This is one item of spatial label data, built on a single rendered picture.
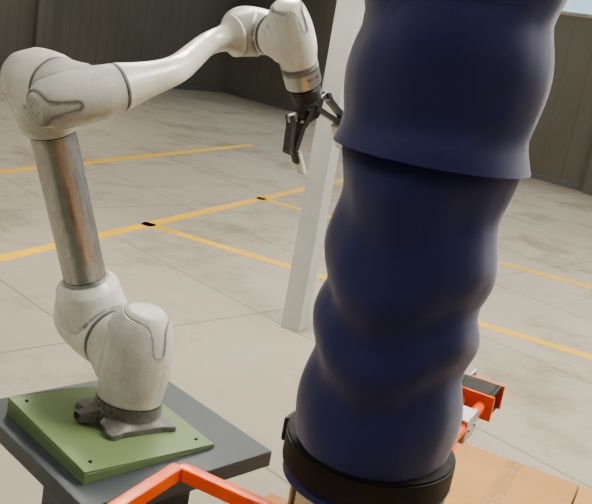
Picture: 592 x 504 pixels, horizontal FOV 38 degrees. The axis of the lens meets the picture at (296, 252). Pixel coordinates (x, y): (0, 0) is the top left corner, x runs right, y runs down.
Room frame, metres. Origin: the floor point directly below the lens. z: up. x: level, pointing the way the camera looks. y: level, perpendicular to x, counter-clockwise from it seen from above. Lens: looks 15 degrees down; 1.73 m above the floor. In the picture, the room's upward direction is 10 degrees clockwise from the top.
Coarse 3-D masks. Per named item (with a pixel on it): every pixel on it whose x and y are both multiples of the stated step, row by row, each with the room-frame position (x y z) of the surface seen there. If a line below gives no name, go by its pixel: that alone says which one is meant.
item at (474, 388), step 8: (472, 376) 1.61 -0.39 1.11; (464, 384) 1.56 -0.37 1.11; (472, 384) 1.57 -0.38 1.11; (480, 384) 1.58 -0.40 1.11; (488, 384) 1.59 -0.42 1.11; (496, 384) 1.60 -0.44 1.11; (464, 392) 1.54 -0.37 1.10; (472, 392) 1.54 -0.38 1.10; (480, 392) 1.54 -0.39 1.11; (488, 392) 1.54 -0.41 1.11; (496, 392) 1.55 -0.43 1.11; (472, 400) 1.54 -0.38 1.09; (480, 400) 1.53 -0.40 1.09; (488, 400) 1.52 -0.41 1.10; (496, 400) 1.59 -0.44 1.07; (488, 408) 1.52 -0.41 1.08; (496, 408) 1.59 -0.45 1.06; (480, 416) 1.53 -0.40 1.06; (488, 416) 1.52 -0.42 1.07
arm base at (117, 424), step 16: (80, 400) 1.83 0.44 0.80; (96, 400) 1.79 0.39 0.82; (80, 416) 1.74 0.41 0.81; (96, 416) 1.76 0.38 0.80; (112, 416) 1.75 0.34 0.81; (128, 416) 1.75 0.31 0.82; (144, 416) 1.77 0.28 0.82; (160, 416) 1.83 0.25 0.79; (112, 432) 1.72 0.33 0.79; (128, 432) 1.74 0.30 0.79; (144, 432) 1.77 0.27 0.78; (160, 432) 1.80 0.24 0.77
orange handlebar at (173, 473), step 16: (464, 400) 1.53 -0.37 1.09; (464, 432) 1.40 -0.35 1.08; (176, 464) 1.10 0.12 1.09; (144, 480) 1.05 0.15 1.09; (160, 480) 1.05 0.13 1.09; (176, 480) 1.09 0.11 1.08; (192, 480) 1.08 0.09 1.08; (208, 480) 1.08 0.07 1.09; (224, 480) 1.08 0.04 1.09; (128, 496) 1.00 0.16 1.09; (144, 496) 1.02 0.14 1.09; (224, 496) 1.06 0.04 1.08; (240, 496) 1.05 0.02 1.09; (256, 496) 1.06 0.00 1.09
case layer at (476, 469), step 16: (464, 448) 2.45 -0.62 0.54; (464, 464) 2.35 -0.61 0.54; (480, 464) 2.36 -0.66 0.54; (496, 464) 2.38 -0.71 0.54; (512, 464) 2.40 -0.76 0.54; (464, 480) 2.25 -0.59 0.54; (480, 480) 2.26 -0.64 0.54; (496, 480) 2.28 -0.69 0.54; (512, 480) 2.30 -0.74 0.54; (528, 480) 2.32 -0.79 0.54; (544, 480) 2.33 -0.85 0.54; (560, 480) 2.35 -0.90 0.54; (448, 496) 2.14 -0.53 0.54; (464, 496) 2.16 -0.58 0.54; (480, 496) 2.17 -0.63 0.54; (496, 496) 2.19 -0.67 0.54; (512, 496) 2.20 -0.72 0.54; (528, 496) 2.22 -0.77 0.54; (544, 496) 2.23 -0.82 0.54; (560, 496) 2.25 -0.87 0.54; (576, 496) 2.27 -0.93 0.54
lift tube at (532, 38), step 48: (384, 0) 0.98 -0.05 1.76; (528, 0) 0.94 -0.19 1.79; (384, 48) 0.95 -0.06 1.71; (432, 48) 0.92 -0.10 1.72; (480, 48) 0.92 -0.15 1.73; (528, 48) 0.94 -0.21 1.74; (384, 96) 0.95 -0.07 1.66; (432, 96) 0.93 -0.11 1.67; (480, 96) 0.93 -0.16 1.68; (528, 96) 0.95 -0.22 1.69; (384, 144) 0.94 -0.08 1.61; (432, 144) 0.92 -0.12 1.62; (480, 144) 0.93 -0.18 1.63; (528, 144) 1.01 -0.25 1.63
